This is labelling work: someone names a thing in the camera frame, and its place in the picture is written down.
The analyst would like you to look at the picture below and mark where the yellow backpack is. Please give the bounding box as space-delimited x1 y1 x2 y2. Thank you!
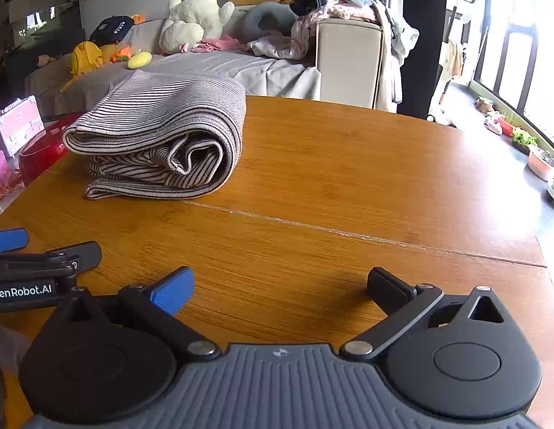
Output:
60 41 104 92

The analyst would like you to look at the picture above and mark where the grey neck pillow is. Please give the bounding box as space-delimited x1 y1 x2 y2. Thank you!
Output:
239 1 300 43

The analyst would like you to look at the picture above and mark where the small yellow plush toy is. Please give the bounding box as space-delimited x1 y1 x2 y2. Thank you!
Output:
127 51 153 70

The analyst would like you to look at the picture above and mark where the green plant tray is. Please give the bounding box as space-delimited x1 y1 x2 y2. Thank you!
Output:
511 129 540 155

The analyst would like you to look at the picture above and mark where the pink cloth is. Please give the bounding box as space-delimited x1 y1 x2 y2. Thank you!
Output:
179 33 251 54

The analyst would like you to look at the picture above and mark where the white plush toy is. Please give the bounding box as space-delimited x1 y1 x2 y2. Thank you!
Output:
158 0 236 54

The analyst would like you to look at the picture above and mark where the pile of light clothes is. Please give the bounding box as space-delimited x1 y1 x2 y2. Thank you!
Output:
248 0 420 112

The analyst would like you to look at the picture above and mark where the pink bowl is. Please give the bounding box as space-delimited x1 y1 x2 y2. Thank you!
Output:
527 148 554 182

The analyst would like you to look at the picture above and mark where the dark backpack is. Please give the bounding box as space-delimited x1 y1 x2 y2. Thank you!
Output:
89 15 135 48

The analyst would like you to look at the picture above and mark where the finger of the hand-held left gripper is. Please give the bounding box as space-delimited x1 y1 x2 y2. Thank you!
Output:
0 228 30 253
0 241 103 278

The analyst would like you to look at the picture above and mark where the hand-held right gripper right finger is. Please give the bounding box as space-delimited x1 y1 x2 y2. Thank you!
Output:
339 267 506 360

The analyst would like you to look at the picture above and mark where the red container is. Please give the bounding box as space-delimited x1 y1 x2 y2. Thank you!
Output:
19 114 88 186

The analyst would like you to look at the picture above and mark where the white scooter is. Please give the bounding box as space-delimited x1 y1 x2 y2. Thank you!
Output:
426 0 478 126

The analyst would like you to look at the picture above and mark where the beige sofa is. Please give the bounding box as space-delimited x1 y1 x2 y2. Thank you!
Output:
24 0 387 117

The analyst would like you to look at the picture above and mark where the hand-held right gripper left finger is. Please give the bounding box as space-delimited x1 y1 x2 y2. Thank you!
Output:
58 267 220 360

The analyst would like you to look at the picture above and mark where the striped knit garment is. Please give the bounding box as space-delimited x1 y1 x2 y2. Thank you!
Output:
63 69 247 201

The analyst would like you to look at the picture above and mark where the grey sofa cover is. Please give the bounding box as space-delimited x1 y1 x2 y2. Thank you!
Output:
26 20 322 114

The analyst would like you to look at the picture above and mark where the black fuzzy garment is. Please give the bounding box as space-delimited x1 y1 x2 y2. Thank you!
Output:
289 0 331 15

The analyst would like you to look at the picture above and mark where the pink metal-edged case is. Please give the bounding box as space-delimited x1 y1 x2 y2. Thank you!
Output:
0 95 46 158

